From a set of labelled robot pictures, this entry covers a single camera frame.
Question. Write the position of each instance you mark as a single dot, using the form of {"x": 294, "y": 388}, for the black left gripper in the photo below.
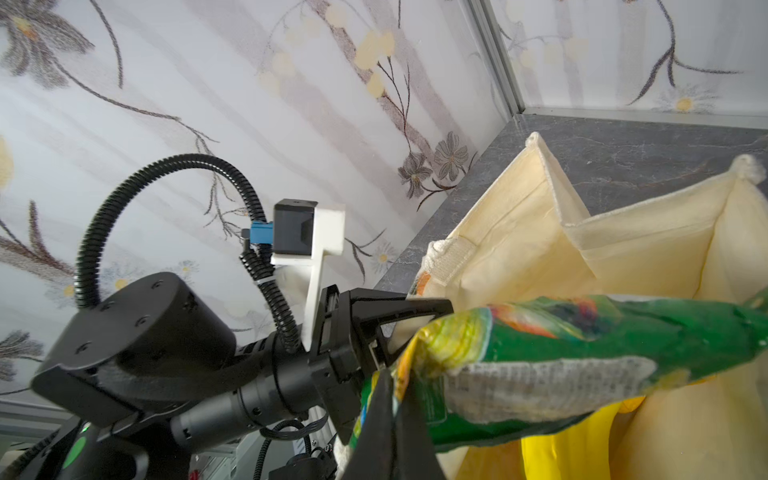
{"x": 347, "y": 338}

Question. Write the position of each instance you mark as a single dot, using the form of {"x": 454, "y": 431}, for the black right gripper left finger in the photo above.
{"x": 373, "y": 455}

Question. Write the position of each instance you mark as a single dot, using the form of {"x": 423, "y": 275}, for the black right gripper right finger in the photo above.
{"x": 415, "y": 457}

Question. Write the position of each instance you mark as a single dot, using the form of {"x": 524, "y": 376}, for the green snack bag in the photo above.
{"x": 506, "y": 371}

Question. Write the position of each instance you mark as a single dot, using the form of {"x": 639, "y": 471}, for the yellow banana bunch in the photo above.
{"x": 582, "y": 451}

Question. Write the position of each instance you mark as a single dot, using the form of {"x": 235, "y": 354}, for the cream floral tote bag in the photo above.
{"x": 531, "y": 236}

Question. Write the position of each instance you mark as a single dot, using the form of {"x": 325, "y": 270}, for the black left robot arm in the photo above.
{"x": 151, "y": 376}

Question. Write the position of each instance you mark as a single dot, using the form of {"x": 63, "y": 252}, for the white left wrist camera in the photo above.
{"x": 285, "y": 259}

